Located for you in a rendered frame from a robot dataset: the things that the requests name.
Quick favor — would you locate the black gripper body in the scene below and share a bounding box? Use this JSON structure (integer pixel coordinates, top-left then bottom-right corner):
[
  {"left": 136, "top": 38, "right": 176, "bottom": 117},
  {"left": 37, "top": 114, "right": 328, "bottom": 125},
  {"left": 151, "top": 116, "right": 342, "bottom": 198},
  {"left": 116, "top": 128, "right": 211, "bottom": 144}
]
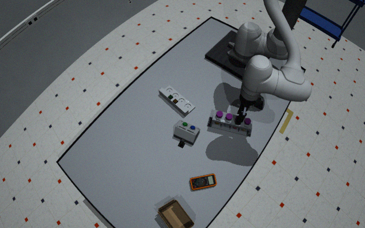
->
[{"left": 239, "top": 94, "right": 255, "bottom": 110}]

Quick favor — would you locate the orange digital multimeter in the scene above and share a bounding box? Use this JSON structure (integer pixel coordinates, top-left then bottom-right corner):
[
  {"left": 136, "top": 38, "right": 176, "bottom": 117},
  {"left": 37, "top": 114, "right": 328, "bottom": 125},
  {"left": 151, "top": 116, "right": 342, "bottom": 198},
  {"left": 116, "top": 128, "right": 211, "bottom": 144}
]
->
[{"left": 190, "top": 174, "right": 217, "bottom": 190}]

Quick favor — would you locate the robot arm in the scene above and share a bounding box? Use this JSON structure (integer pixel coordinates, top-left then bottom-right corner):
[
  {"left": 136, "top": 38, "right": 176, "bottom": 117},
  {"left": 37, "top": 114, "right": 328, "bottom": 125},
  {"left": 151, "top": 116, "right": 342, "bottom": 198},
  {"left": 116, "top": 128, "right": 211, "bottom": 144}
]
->
[{"left": 227, "top": 0, "right": 312, "bottom": 111}]

